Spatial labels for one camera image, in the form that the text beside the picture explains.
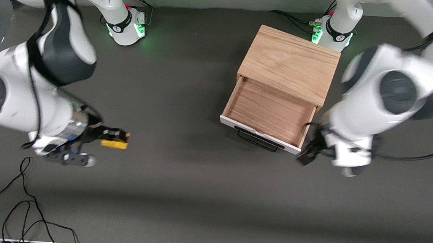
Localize yellow cube block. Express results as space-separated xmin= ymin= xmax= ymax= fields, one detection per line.
xmin=100 ymin=139 xmax=129 ymax=150

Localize white-fronted drawer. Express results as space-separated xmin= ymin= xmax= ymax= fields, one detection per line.
xmin=218 ymin=75 xmax=321 ymax=157

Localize wooden drawer cabinet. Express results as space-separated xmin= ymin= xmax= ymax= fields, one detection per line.
xmin=235 ymin=23 xmax=343 ymax=110

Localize black right arm wrist cable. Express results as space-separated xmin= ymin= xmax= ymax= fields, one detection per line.
xmin=19 ymin=0 xmax=113 ymax=156

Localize black arm wrist cable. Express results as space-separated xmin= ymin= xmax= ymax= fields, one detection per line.
xmin=19 ymin=0 xmax=113 ymax=156
xmin=370 ymin=11 xmax=433 ymax=164

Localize thin black loose cable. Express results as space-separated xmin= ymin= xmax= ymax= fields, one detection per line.
xmin=0 ymin=155 xmax=86 ymax=243
xmin=1 ymin=198 xmax=61 ymax=243

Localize black left arm wrist cable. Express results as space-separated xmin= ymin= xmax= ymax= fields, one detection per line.
xmin=370 ymin=11 xmax=433 ymax=164

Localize black left arm base cables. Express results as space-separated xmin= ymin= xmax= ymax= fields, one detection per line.
xmin=268 ymin=0 xmax=338 ymax=36

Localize black arm base cables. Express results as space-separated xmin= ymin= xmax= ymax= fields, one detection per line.
xmin=100 ymin=0 xmax=155 ymax=29
xmin=268 ymin=0 xmax=338 ymax=36

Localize black right arm base cables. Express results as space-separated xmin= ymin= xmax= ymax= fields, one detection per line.
xmin=100 ymin=0 xmax=155 ymax=29

